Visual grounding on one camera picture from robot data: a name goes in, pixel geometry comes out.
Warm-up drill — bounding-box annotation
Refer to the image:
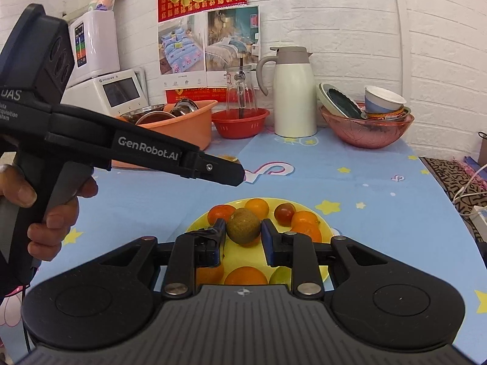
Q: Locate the large orange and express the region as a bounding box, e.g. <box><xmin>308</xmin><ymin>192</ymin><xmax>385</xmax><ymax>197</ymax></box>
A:
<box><xmin>225</xmin><ymin>266</ymin><xmax>268</xmax><ymax>285</ymax></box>
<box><xmin>291</xmin><ymin>222</ymin><xmax>322</xmax><ymax>243</ymax></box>

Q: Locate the small red fruit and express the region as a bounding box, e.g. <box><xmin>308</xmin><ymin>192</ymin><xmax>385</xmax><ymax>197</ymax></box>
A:
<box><xmin>274</xmin><ymin>202</ymin><xmax>296</xmax><ymax>227</ymax></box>

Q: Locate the large orange front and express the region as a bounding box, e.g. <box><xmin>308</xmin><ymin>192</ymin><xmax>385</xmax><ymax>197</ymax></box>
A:
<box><xmin>225</xmin><ymin>266</ymin><xmax>268</xmax><ymax>285</ymax></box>

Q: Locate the brown longan fruit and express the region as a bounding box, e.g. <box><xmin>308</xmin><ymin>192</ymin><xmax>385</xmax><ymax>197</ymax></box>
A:
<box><xmin>226</xmin><ymin>208</ymin><xmax>261</xmax><ymax>245</ymax></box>

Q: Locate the yellow-orange citrus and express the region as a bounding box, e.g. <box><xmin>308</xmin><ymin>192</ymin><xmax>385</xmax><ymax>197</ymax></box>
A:
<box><xmin>244</xmin><ymin>198</ymin><xmax>270</xmax><ymax>220</ymax></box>

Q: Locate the person's left hand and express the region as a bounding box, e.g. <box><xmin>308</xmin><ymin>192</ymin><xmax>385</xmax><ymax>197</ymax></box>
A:
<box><xmin>1</xmin><ymin>165</ymin><xmax>98</xmax><ymax>261</ymax></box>

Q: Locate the white appliance with screen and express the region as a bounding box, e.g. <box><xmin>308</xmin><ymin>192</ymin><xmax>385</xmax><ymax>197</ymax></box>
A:
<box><xmin>61</xmin><ymin>68</ymin><xmax>149</xmax><ymax>117</ymax></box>

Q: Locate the steel bowl in basket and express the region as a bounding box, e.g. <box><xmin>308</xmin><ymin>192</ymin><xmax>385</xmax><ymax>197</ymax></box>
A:
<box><xmin>121</xmin><ymin>104</ymin><xmax>175</xmax><ymax>125</ymax></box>

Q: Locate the green fruit on plate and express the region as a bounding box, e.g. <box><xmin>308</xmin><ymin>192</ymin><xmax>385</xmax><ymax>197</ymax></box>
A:
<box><xmin>269</xmin><ymin>266</ymin><xmax>291</xmax><ymax>290</ymax></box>

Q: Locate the white water purifier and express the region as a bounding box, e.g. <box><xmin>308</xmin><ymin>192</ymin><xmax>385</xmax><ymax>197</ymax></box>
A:
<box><xmin>68</xmin><ymin>11</ymin><xmax>120</xmax><ymax>87</ymax></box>

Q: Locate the light blue patterned tablecloth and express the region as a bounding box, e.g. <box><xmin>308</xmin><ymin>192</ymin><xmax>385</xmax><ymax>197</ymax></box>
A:
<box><xmin>0</xmin><ymin>127</ymin><xmax>487</xmax><ymax>365</ymax></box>

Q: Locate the small orange on plate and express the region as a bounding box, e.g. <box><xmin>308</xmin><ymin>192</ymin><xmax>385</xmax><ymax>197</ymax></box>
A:
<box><xmin>291</xmin><ymin>210</ymin><xmax>320</xmax><ymax>226</ymax></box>
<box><xmin>206</xmin><ymin>204</ymin><xmax>236</xmax><ymax>226</ymax></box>

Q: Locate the orange plastic basket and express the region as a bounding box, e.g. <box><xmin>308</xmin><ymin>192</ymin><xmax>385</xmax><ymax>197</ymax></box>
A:
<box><xmin>117</xmin><ymin>100</ymin><xmax>217</xmax><ymax>150</ymax></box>

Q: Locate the white power strip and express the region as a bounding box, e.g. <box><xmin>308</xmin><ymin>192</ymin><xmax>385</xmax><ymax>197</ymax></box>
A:
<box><xmin>471</xmin><ymin>206</ymin><xmax>487</xmax><ymax>242</ymax></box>

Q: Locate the leopard pattern cloth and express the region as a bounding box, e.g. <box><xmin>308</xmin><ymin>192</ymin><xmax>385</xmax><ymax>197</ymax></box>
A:
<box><xmin>419</xmin><ymin>157</ymin><xmax>486</xmax><ymax>242</ymax></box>

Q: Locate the bedding advertisement poster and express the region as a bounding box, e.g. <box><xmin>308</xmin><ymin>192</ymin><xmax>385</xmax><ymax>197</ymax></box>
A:
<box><xmin>158</xmin><ymin>6</ymin><xmax>261</xmax><ymax>90</ymax></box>

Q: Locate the pink glass bowl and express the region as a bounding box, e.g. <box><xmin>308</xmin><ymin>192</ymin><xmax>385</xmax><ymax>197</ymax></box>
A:
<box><xmin>320</xmin><ymin>106</ymin><xmax>414</xmax><ymax>149</ymax></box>

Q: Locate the cardboard box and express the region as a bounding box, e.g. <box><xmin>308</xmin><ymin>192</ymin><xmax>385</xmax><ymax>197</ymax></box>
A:
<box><xmin>478</xmin><ymin>131</ymin><xmax>487</xmax><ymax>166</ymax></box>

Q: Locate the red plastic basket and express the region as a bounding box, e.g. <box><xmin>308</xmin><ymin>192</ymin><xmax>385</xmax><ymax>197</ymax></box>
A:
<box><xmin>211</xmin><ymin>108</ymin><xmax>270</xmax><ymax>139</ymax></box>

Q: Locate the clear glass pitcher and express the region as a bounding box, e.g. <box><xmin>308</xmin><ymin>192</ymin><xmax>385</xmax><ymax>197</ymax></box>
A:
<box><xmin>226</xmin><ymin>65</ymin><xmax>258</xmax><ymax>119</ymax></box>

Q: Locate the blue white ceramic bowl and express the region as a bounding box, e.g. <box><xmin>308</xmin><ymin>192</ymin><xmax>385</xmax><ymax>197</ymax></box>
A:
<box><xmin>365</xmin><ymin>86</ymin><xmax>407</xmax><ymax>114</ymax></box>

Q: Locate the white green plate in bowl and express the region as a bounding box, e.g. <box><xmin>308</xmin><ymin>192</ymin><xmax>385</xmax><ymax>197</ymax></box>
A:
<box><xmin>317</xmin><ymin>83</ymin><xmax>362</xmax><ymax>120</ymax></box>

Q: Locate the white thermos jug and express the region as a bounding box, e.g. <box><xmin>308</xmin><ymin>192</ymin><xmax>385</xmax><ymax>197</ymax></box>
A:
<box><xmin>256</xmin><ymin>46</ymin><xmax>317</xmax><ymax>138</ymax></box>

